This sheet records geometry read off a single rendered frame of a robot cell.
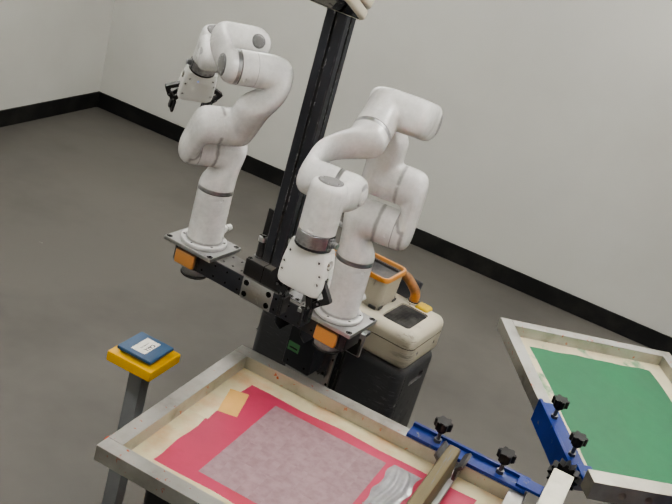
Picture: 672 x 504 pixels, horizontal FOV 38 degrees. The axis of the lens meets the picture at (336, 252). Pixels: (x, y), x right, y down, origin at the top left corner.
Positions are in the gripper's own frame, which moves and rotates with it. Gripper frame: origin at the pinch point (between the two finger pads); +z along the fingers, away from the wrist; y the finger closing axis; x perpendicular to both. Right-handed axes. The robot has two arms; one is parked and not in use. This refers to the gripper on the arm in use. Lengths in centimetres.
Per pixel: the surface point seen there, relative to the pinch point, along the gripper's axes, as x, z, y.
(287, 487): 0.3, 38.6, -9.9
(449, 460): -23, 28, -35
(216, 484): 11.3, 38.7, 1.0
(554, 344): -126, 38, -31
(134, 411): -14, 55, 41
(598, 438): -83, 38, -58
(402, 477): -23, 38, -27
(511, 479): -38, 34, -47
